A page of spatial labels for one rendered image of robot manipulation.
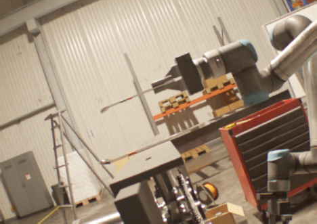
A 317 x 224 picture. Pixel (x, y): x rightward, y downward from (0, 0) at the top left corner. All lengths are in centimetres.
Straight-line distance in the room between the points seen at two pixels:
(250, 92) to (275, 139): 201
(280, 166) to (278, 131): 176
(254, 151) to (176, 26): 863
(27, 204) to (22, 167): 117
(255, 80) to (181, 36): 1020
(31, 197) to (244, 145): 898
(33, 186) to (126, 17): 596
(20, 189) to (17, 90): 315
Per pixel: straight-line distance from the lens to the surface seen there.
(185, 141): 602
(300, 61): 125
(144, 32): 1136
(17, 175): 1141
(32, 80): 1178
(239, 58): 118
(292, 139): 321
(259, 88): 119
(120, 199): 35
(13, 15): 1182
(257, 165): 313
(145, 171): 41
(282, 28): 159
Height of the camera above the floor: 121
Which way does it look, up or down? 3 degrees up
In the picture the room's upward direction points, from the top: 22 degrees counter-clockwise
